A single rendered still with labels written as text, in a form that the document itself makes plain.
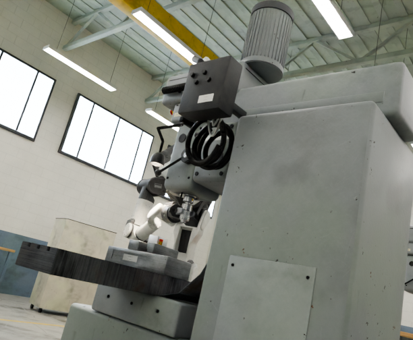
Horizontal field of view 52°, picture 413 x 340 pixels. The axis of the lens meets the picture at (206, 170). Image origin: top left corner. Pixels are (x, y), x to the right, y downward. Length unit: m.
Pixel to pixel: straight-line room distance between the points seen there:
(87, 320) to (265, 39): 1.42
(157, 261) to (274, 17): 1.16
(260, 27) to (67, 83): 8.73
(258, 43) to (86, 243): 6.50
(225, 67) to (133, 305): 0.96
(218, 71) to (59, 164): 8.76
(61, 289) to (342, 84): 6.91
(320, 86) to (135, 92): 10.17
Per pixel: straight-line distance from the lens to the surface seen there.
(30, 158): 9.84
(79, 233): 7.95
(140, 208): 2.30
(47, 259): 1.42
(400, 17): 8.57
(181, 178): 1.83
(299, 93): 1.63
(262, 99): 1.72
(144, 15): 6.24
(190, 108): 1.54
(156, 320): 1.64
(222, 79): 1.51
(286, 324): 1.25
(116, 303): 1.82
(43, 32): 10.46
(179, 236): 2.63
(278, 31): 1.98
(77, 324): 2.02
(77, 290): 8.05
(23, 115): 9.77
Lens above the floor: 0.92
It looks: 16 degrees up
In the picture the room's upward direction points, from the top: 13 degrees clockwise
